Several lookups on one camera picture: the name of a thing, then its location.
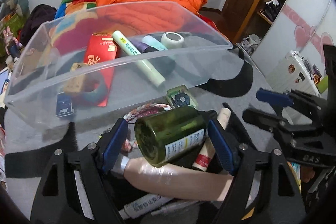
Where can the beige cosmetic tube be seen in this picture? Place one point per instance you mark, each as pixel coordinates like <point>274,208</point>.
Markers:
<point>172,180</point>

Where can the blue tape roll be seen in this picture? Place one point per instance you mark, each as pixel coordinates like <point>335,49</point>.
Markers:
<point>94,91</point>

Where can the small blue card box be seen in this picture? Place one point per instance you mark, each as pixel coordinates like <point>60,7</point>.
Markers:
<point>64,106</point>

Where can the red packet box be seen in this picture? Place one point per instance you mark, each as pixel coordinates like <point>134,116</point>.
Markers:
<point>102,48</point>

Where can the grey black fleece blanket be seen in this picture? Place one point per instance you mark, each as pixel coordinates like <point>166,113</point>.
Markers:
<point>214,74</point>

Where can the grey plush shark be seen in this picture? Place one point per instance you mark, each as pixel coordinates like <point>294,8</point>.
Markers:
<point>21,7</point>

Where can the green flower soap box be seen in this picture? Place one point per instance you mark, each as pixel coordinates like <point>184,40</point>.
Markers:
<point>180,96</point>

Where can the white suitcase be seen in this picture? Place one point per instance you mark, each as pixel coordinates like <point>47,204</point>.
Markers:
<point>291,73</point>

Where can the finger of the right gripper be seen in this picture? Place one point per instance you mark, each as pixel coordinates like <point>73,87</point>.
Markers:
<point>261,119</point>
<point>274,98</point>

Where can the green storage bag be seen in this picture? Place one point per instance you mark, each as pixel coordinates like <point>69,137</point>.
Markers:
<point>15,22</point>

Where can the wooden mahjong tile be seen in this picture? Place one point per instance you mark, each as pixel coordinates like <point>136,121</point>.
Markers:
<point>75,85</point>

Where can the orange puffer jacket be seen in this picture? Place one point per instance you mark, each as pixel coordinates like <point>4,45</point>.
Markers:
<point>150,15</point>

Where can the white tape roll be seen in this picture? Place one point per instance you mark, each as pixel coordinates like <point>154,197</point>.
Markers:
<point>172,40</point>

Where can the clear plastic storage bin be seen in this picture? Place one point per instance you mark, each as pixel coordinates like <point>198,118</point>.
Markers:
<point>127,45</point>

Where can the white sliding wardrobe door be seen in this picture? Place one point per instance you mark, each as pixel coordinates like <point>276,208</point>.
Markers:
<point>301,25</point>

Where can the green glass bottle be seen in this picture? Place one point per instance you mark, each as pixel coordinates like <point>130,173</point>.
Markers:
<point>164,136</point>

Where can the dark clothes pile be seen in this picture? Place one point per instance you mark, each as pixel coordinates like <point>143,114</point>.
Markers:
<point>40,14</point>

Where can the white ointment tube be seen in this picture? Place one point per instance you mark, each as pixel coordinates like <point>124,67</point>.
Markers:
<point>143,205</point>

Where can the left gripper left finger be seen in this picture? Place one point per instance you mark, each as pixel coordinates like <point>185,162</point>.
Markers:
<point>112,143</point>

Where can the right hand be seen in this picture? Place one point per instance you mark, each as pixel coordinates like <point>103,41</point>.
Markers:
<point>306,173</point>

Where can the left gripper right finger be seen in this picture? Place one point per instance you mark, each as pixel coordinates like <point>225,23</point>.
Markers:
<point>225,145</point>

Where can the colourful patchwork blanket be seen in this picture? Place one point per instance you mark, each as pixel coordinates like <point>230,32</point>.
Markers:
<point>83,14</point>

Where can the mint green tube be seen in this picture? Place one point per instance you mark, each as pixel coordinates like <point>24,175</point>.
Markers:
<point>153,42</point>

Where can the pink bunny figure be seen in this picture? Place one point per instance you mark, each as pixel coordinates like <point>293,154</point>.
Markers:
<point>12,45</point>

